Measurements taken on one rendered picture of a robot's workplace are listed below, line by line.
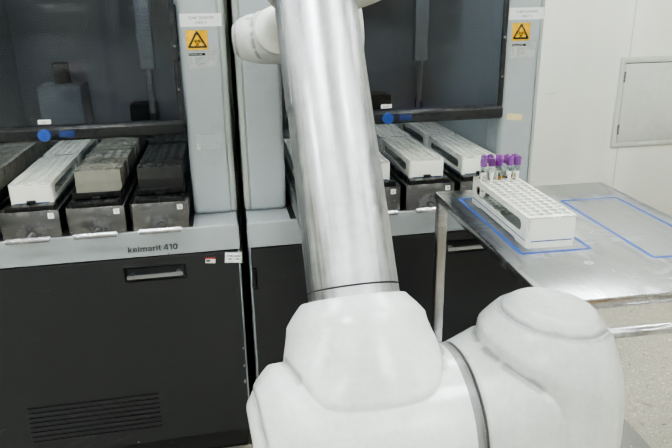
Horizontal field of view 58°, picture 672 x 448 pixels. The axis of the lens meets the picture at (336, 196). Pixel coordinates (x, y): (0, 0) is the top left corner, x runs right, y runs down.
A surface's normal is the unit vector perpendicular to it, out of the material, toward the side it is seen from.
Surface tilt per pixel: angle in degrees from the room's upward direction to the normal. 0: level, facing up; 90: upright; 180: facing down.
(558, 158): 90
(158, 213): 90
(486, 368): 26
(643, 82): 90
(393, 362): 53
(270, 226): 90
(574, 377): 67
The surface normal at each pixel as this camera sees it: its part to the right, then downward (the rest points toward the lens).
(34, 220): 0.18, 0.29
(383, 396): 0.14, -0.30
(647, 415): -0.01, -0.95
